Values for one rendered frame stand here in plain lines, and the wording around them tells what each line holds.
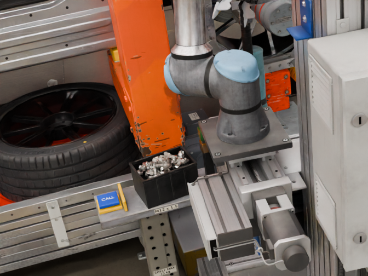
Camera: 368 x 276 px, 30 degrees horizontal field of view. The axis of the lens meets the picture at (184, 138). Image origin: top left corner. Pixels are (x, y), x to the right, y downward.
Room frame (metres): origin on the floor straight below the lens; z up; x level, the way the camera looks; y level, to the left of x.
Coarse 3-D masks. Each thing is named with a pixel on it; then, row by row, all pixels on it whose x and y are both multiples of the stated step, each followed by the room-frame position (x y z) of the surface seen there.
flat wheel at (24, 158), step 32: (32, 96) 2.80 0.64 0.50; (64, 96) 2.81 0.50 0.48; (96, 96) 2.75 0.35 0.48; (0, 128) 2.55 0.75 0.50; (32, 128) 2.55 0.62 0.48; (64, 128) 2.50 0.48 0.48; (96, 128) 2.48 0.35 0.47; (128, 128) 2.44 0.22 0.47; (0, 160) 2.32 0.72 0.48; (32, 160) 2.26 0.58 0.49; (64, 160) 2.25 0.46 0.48; (96, 160) 2.29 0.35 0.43; (128, 160) 2.39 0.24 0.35; (0, 192) 2.39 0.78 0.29; (32, 192) 2.27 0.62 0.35
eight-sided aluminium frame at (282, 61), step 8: (208, 0) 2.47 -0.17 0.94; (208, 8) 2.48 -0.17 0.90; (208, 16) 2.49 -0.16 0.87; (208, 24) 2.48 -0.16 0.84; (208, 32) 2.47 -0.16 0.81; (208, 40) 2.47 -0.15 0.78; (216, 48) 2.48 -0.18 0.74; (224, 48) 2.50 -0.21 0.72; (272, 56) 2.58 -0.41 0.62; (280, 56) 2.57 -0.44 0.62; (288, 56) 2.57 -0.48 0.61; (264, 64) 2.52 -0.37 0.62; (272, 64) 2.52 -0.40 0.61; (280, 64) 2.54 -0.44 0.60; (288, 64) 2.53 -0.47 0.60
